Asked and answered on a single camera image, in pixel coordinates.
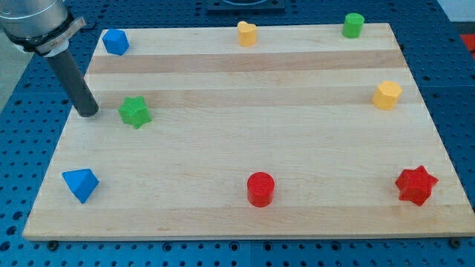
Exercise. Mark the red star block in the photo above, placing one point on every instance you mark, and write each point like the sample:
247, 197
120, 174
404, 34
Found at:
415, 185

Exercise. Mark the blue triangle block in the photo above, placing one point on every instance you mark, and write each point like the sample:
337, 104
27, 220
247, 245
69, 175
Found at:
82, 183

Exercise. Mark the green cylinder block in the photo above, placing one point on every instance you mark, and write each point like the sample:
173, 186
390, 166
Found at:
353, 24

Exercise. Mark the blue pentagon block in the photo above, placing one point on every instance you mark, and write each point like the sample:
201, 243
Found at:
115, 42

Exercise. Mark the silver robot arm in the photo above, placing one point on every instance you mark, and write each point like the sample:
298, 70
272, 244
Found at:
45, 27

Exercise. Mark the green star block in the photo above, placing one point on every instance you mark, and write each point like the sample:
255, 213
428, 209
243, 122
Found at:
134, 111

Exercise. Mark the yellow heart block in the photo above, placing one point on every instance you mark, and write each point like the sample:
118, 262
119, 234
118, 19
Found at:
246, 33

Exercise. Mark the red cylinder block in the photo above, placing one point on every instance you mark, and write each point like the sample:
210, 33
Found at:
260, 189

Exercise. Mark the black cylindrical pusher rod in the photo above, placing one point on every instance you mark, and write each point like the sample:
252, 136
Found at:
70, 77

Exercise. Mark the wooden board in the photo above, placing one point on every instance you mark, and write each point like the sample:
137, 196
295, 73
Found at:
297, 105

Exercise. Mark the yellow hexagon block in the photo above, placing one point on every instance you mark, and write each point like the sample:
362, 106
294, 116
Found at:
387, 95

